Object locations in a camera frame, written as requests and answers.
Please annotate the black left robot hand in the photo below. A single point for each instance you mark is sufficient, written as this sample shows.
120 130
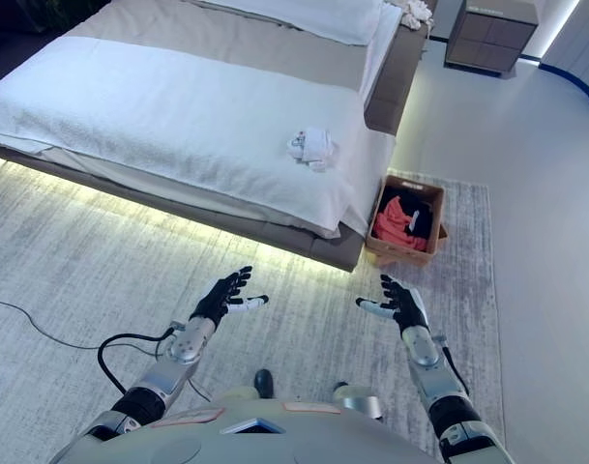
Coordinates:
220 297

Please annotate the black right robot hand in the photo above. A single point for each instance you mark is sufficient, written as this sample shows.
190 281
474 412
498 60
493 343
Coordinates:
404 302

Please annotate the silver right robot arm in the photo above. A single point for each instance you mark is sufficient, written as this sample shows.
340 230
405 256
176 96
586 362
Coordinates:
441 384

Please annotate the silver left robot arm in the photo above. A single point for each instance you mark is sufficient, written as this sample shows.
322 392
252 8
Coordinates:
166 374

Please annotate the brown cardboard basket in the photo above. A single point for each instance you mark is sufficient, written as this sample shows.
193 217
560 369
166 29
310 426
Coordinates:
406 220

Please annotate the white printed clothes bundle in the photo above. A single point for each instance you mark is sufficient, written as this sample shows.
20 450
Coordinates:
312 143

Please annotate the orange garment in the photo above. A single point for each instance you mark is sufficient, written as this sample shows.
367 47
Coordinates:
395 223

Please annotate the black garment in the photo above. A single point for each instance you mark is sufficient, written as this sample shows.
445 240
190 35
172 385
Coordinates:
422 220

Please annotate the silver right robot leg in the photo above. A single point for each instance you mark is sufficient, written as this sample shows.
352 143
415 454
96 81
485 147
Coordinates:
359 398

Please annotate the grey woven rug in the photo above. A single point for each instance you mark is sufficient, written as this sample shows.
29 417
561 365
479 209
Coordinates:
105 299

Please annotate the silver robot torso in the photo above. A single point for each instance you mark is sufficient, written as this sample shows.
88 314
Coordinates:
255 435

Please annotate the white towel-covered table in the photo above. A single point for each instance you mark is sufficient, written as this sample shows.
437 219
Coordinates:
178 121

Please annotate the brown nightstand cabinet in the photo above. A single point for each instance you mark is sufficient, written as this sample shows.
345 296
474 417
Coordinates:
492 36

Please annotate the cream crumpled cloth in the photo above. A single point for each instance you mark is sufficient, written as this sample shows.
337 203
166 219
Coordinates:
416 12

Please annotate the white pillow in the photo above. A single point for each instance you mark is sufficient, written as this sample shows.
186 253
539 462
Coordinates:
303 14

